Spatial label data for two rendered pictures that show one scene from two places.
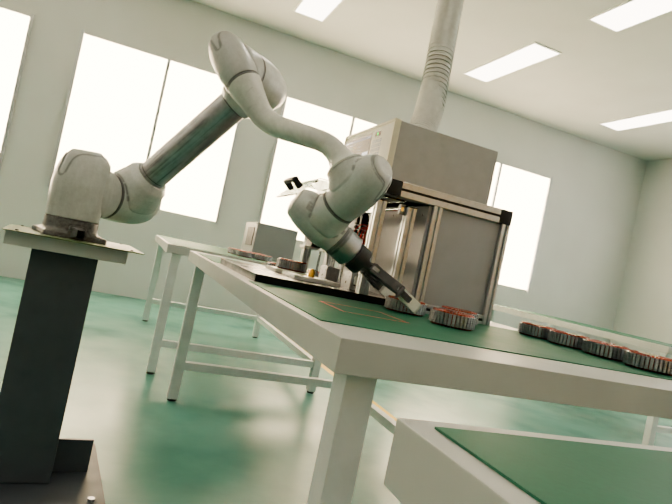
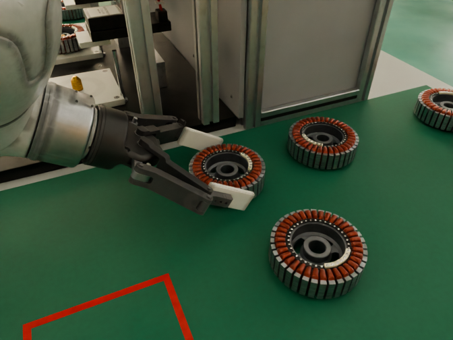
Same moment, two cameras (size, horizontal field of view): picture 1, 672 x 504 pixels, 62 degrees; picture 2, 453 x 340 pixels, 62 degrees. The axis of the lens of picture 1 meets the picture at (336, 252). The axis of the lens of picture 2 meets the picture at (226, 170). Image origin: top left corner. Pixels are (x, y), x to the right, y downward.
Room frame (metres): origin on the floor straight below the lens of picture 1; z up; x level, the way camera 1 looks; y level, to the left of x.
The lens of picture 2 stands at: (1.08, -0.19, 1.13)
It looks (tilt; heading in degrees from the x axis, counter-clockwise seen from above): 39 degrees down; 356
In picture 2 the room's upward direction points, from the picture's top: straight up
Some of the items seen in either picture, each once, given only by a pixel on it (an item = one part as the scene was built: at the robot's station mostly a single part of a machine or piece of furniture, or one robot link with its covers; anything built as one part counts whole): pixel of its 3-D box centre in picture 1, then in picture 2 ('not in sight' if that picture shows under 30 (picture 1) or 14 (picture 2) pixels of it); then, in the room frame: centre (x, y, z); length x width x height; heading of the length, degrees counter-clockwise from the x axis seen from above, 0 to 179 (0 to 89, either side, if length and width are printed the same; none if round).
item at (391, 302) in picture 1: (405, 305); (226, 173); (1.51, -0.21, 0.77); 0.11 x 0.11 x 0.04
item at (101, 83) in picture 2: (310, 278); (78, 92); (1.77, 0.06, 0.78); 0.15 x 0.15 x 0.01; 20
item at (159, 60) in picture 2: (353, 280); (149, 69); (1.82, -0.07, 0.80); 0.08 x 0.05 x 0.06; 20
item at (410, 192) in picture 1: (402, 205); not in sight; (2.00, -0.20, 1.09); 0.68 x 0.44 x 0.05; 20
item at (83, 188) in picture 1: (82, 184); not in sight; (1.74, 0.82, 0.92); 0.18 x 0.16 x 0.22; 157
